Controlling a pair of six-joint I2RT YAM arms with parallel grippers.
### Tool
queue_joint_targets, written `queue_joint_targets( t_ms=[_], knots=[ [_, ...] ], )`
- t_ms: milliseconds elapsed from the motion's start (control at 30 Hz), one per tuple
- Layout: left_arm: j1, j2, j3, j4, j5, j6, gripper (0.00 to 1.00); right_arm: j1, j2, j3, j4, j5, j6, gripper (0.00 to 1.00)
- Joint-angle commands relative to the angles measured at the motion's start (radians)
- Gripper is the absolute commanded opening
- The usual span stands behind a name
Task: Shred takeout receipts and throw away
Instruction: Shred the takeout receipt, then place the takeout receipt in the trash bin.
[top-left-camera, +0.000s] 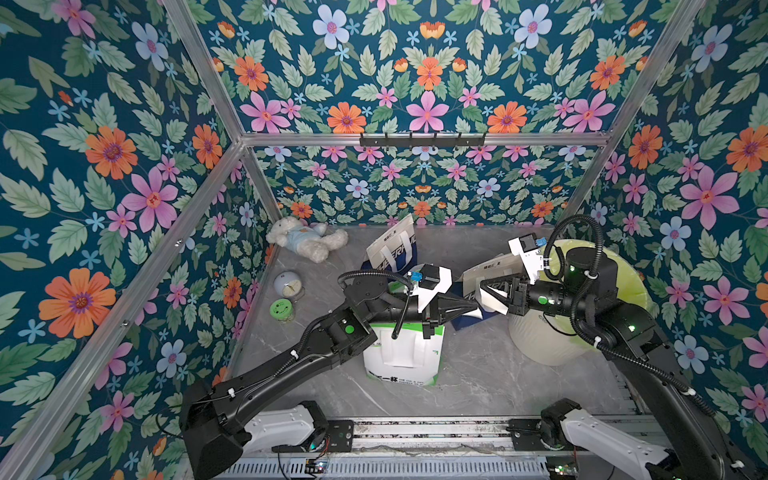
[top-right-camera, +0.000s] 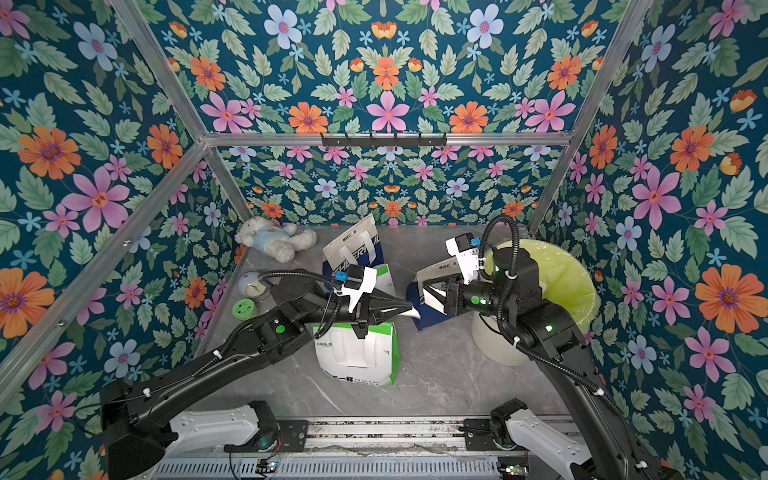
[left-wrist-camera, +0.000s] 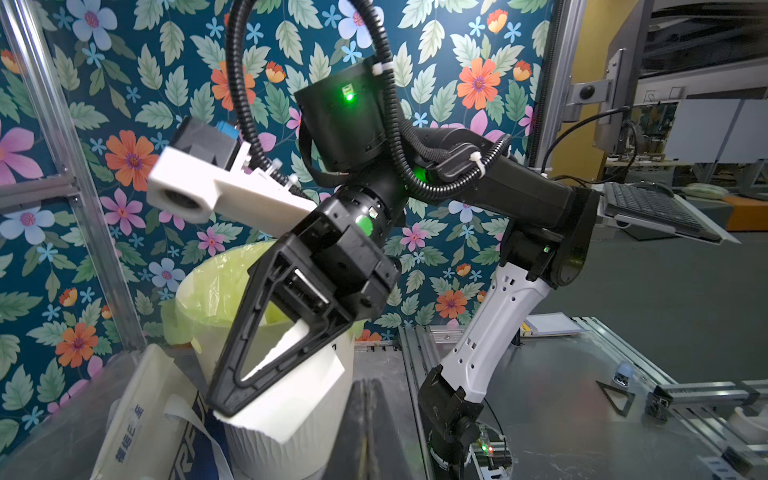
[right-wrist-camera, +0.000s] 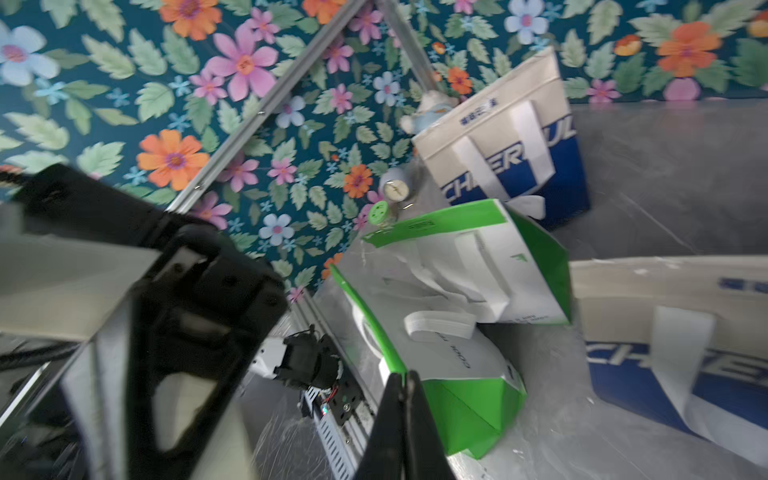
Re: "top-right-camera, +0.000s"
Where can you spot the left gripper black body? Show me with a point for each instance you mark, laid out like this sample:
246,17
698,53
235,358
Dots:
355,324

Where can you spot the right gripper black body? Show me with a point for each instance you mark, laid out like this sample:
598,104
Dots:
452,295

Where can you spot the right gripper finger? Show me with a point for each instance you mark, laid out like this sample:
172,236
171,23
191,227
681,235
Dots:
438,276
434,298

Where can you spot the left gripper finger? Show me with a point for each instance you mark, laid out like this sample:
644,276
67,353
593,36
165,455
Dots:
388,316
383,303

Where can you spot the bag white receipt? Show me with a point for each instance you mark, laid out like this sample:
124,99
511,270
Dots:
411,313

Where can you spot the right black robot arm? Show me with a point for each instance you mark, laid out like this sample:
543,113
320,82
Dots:
549,337

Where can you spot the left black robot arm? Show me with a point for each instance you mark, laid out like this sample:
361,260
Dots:
143,422

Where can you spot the right blue white bag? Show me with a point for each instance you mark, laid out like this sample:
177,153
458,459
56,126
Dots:
414,294

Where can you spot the blue white bag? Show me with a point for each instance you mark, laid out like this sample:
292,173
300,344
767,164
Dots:
414,294
359,245

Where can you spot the middle green white bag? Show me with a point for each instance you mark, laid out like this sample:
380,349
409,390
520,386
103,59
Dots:
384,281

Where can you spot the green white bag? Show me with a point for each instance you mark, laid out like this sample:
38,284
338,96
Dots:
373,360
384,281

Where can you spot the white trash bin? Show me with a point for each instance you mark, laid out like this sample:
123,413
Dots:
487,337

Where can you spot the front green white bag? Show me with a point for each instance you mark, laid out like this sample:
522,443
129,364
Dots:
373,360

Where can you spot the rear blue white bag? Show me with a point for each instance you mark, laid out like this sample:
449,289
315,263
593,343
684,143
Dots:
359,245

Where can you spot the yellow-green bin liner bag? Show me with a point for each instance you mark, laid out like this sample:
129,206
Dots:
563,280

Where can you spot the white blue plush bear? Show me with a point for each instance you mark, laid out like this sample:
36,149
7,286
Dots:
281,242

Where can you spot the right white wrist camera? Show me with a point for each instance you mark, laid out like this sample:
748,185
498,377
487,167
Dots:
465,249

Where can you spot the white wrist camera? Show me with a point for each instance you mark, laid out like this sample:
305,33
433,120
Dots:
465,249
354,283

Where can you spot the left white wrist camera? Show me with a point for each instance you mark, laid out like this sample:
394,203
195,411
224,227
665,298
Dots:
354,283

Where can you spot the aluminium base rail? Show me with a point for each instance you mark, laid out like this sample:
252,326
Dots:
390,435

